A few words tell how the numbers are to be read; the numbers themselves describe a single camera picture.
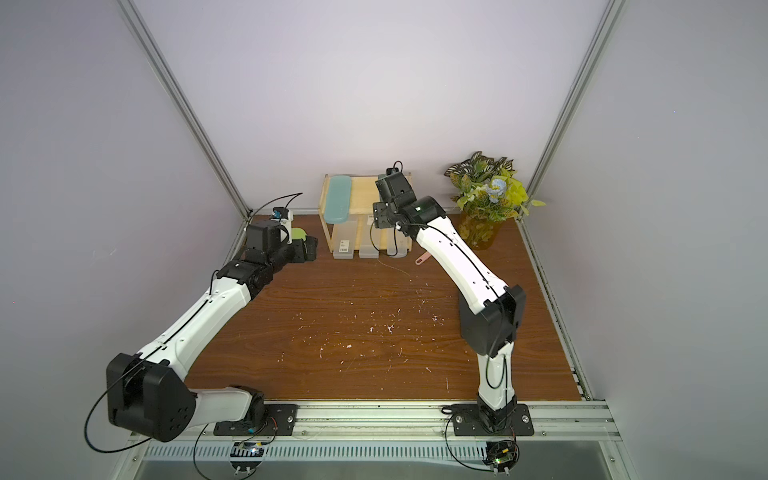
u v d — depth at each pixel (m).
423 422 0.76
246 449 0.72
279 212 0.71
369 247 1.07
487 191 0.94
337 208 0.92
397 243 1.05
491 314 0.45
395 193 0.58
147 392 0.40
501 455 0.70
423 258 1.06
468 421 0.73
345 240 1.06
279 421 0.73
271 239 0.62
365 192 0.99
